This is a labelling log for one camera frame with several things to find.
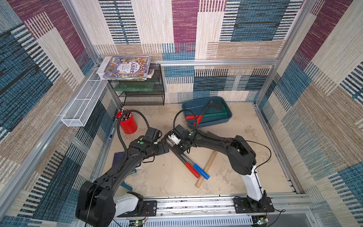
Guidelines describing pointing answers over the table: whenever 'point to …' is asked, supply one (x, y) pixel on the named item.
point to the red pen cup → (127, 123)
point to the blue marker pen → (110, 136)
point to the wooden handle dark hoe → (208, 164)
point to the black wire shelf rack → (156, 98)
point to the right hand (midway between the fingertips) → (180, 149)
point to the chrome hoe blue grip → (203, 173)
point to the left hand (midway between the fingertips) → (161, 149)
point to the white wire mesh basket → (79, 113)
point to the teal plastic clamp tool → (125, 186)
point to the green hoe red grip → (192, 117)
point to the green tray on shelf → (134, 86)
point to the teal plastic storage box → (208, 111)
